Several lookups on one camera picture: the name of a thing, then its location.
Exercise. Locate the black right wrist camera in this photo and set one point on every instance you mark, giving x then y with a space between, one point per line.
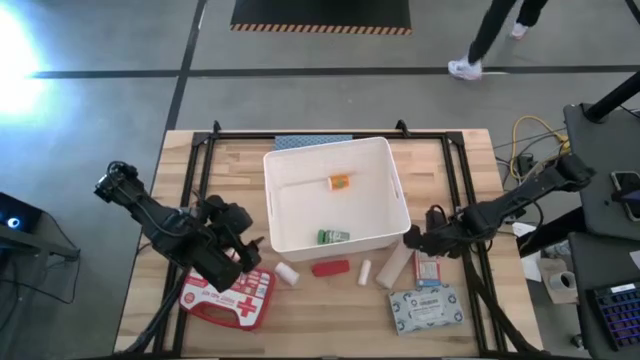
436 215

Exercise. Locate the red bandage roll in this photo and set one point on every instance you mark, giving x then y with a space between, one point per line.
330 268

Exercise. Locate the white bandage roll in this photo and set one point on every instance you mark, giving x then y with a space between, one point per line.
286 273

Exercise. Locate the blue patterned cloth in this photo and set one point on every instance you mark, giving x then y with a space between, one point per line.
312 141

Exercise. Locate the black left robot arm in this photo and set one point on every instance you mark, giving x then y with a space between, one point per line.
150 215

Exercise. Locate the small white bottle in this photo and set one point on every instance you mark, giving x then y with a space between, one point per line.
364 272

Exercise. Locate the green-capped supplement bottle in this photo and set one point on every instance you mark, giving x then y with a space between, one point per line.
332 236

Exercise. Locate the grey tape roll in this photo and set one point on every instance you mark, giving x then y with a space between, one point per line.
562 281

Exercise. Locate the black stand pole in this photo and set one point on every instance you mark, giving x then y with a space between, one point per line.
612 97

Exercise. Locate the black smartphone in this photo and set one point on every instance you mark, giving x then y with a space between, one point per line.
627 192

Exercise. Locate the beige elastic bandage roll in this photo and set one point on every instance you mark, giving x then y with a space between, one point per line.
394 264

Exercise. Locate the white perforated plastic basket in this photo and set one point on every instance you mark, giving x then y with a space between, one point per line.
340 210

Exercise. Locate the black box with blue light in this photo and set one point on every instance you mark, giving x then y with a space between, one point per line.
17 217

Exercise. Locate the black hazard-striped floor mat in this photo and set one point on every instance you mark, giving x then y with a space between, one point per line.
320 12

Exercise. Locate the red and white box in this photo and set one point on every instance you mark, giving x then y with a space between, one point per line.
426 267

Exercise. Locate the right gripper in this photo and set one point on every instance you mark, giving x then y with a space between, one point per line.
442 239

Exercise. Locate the person's leg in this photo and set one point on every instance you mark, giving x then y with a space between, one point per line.
531 11
492 30

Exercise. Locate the brown cardboard piece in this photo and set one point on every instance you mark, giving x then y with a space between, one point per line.
550 267

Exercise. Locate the blue-patterned white packet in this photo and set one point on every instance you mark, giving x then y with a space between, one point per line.
426 308

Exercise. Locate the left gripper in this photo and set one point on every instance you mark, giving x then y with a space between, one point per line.
227 217

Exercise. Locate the black backlit keyboard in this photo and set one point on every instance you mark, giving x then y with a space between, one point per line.
617 315

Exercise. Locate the dark grey side table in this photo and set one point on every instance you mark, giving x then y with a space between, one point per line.
595 150

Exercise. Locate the orange pill bottle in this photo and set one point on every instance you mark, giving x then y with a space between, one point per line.
339 182

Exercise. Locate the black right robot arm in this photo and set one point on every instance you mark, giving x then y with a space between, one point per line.
525 195

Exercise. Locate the person's white shoe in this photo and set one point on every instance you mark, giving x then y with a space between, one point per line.
465 69
519 31

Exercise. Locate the red first aid kit case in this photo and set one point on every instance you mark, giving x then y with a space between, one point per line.
235 300

